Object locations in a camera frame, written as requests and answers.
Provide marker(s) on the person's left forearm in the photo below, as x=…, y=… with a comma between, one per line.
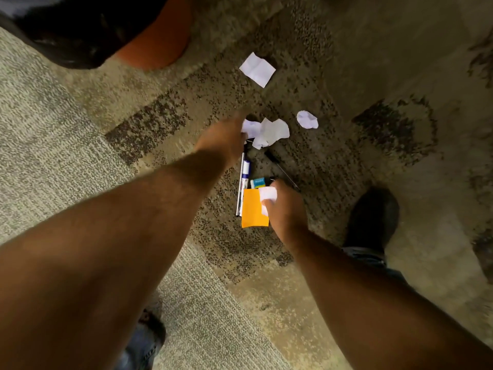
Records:
x=115, y=242

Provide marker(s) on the person's right fingers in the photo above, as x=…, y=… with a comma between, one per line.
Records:
x=266, y=207

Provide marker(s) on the person's black left shoe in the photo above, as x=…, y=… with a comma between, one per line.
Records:
x=153, y=317

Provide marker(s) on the person's left hand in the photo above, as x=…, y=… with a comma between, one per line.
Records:
x=221, y=140

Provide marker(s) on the person's black right shoe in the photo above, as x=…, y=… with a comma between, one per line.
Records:
x=371, y=219

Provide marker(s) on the folded white paper sheet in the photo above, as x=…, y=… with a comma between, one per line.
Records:
x=257, y=69

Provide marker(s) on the person's right forearm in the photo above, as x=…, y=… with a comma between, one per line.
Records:
x=377, y=315

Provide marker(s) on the person's left jeans leg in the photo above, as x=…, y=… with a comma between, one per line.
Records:
x=140, y=352

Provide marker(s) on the large crumpled white paper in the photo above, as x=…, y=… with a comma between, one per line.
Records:
x=269, y=132

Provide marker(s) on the small white paper scrap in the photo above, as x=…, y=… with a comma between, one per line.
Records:
x=268, y=193

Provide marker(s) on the person's left fingers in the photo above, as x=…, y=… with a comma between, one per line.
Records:
x=242, y=132

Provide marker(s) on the person's right hand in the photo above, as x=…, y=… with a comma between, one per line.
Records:
x=287, y=211

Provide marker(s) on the orange paper envelope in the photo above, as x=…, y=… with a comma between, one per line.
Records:
x=252, y=210

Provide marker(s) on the small teal eraser box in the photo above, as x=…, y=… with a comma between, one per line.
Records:
x=258, y=183

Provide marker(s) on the person's jeans leg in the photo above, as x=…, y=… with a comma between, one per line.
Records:
x=140, y=352
x=371, y=262

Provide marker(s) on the orange bin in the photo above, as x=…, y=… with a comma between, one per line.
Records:
x=161, y=38

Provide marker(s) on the black trash bag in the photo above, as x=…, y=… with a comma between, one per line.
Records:
x=77, y=30

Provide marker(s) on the small crumpled white paper ball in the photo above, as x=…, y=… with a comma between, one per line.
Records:
x=307, y=119

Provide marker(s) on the person's black shoe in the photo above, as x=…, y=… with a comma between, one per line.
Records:
x=371, y=219
x=153, y=317

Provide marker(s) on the black pen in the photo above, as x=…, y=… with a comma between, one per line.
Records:
x=280, y=168

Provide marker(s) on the person's right jeans leg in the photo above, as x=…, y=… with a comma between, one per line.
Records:
x=371, y=262

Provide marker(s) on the white and blue pen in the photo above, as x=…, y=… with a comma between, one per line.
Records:
x=243, y=181

